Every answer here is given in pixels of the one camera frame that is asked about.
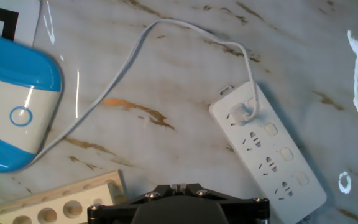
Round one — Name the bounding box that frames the blue and white desk lamp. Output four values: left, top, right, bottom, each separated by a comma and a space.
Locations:
0, 30, 63, 174

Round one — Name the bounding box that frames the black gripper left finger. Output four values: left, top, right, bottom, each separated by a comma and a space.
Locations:
87, 182, 180, 224

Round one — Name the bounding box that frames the wooden test tube rack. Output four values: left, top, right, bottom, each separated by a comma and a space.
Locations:
0, 169, 127, 224

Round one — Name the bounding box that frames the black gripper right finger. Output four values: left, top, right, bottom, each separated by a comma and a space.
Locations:
178, 182, 270, 224

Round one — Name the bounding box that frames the black and white marker sheet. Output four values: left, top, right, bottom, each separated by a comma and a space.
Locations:
0, 0, 42, 47

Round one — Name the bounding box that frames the white lamp power cord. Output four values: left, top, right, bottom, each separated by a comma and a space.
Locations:
29, 18, 260, 166

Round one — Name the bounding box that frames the white power strip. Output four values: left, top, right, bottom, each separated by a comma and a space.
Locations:
209, 81, 328, 224

